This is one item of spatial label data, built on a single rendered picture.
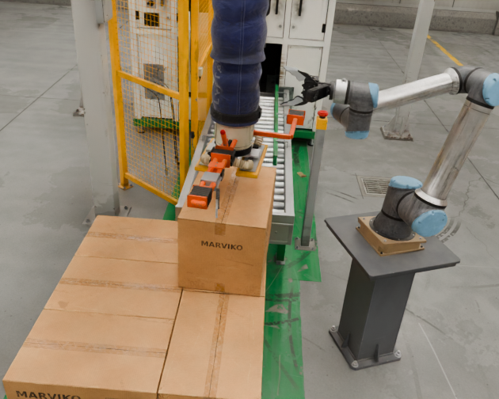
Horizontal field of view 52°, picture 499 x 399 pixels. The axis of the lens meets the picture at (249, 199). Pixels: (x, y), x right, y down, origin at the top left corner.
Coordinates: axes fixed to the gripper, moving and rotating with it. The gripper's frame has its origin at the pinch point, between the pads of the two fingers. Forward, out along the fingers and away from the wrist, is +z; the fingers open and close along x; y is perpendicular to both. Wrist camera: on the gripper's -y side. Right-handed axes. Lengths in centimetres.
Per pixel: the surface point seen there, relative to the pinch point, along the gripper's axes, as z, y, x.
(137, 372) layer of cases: 41, -58, -103
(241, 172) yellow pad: 14.7, 10.3, -44.6
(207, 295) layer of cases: 25, -8, -103
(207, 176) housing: 23.2, -20.6, -32.0
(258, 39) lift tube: 12.7, 20.6, 11.7
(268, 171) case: 7, 51, -63
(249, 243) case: 7, -3, -72
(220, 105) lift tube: 26.9, 17.2, -17.0
